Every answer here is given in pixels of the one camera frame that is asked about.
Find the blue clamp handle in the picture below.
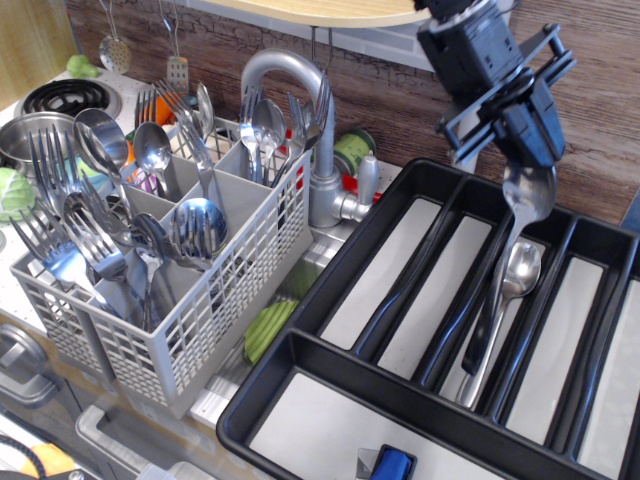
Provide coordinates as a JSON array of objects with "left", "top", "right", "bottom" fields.
[{"left": 369, "top": 444, "right": 417, "bottom": 480}]

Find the green striped toy vegetable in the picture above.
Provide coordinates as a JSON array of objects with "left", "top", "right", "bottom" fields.
[{"left": 244, "top": 300, "right": 299, "bottom": 365}]

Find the silver toy faucet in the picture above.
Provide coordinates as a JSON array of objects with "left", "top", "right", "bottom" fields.
[{"left": 241, "top": 48, "right": 380, "bottom": 227}]

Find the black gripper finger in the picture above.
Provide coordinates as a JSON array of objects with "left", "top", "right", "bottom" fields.
[
  {"left": 530, "top": 79, "right": 566, "bottom": 167},
  {"left": 494, "top": 104, "right": 543, "bottom": 168}
]

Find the green can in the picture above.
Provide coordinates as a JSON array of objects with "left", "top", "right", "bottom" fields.
[{"left": 334, "top": 129, "right": 377, "bottom": 176}]

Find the toy cabbage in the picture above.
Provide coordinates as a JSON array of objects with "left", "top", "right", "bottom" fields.
[{"left": 0, "top": 167, "right": 35, "bottom": 222}]

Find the yellow toy fruit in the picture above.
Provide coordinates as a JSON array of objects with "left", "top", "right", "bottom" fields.
[{"left": 30, "top": 444, "right": 76, "bottom": 477}]

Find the steel fork back left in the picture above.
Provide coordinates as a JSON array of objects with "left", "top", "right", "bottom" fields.
[{"left": 134, "top": 89, "right": 157, "bottom": 128}]

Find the steel fork back right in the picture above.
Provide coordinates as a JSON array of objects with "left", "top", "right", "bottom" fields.
[{"left": 271, "top": 73, "right": 332, "bottom": 188}]

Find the steel spoon in tray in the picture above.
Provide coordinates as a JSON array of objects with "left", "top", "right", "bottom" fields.
[{"left": 456, "top": 240, "right": 541, "bottom": 409}]

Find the black cutlery tray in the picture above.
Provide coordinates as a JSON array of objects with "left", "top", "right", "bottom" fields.
[{"left": 217, "top": 159, "right": 639, "bottom": 479}]

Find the steel fork far left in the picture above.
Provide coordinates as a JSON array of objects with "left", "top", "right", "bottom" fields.
[{"left": 28, "top": 126, "right": 81, "bottom": 214}]

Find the big steel spoon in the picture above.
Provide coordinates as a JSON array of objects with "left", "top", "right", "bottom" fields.
[{"left": 462, "top": 160, "right": 557, "bottom": 376}]

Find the black stove burner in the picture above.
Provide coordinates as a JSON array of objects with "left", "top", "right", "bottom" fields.
[{"left": 15, "top": 79, "right": 121, "bottom": 117}]

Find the steel spoon back right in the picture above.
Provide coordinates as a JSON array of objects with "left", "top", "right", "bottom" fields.
[{"left": 252, "top": 99, "right": 286, "bottom": 186}]

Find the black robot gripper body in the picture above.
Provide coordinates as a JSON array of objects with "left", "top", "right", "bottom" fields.
[{"left": 414, "top": 1, "right": 576, "bottom": 150}]

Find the hanging slotted skimmer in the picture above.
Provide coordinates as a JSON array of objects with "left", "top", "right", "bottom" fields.
[{"left": 99, "top": 0, "right": 132, "bottom": 75}]

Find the steel fork front left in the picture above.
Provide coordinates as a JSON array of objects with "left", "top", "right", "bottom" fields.
[{"left": 10, "top": 206, "right": 117, "bottom": 315}]

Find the large ladle spoon left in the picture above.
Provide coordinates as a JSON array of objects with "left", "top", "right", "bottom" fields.
[{"left": 73, "top": 108, "right": 131, "bottom": 215}]

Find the hanging slotted spatula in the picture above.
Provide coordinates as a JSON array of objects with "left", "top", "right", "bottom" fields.
[{"left": 158, "top": 1, "right": 189, "bottom": 94}]

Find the large spoon front compartment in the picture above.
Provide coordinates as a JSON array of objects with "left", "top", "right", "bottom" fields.
[{"left": 171, "top": 198, "right": 228, "bottom": 270}]

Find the steel pot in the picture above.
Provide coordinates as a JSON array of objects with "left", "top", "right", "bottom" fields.
[{"left": 1, "top": 112, "right": 73, "bottom": 178}]

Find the steel spoon middle compartment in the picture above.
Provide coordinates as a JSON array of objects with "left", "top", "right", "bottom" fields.
[{"left": 133, "top": 121, "right": 172, "bottom": 198}]

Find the grey plastic cutlery basket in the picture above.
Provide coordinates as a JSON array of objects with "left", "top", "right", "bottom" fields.
[{"left": 11, "top": 144, "right": 312, "bottom": 418}]

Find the small green toy vegetable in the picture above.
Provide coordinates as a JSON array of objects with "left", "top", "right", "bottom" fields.
[{"left": 66, "top": 54, "right": 99, "bottom": 79}]

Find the steel fork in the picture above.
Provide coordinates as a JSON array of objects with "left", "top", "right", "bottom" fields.
[
  {"left": 10, "top": 206, "right": 117, "bottom": 315},
  {"left": 134, "top": 89, "right": 157, "bottom": 128},
  {"left": 271, "top": 73, "right": 332, "bottom": 188},
  {"left": 28, "top": 126, "right": 81, "bottom": 214}
]

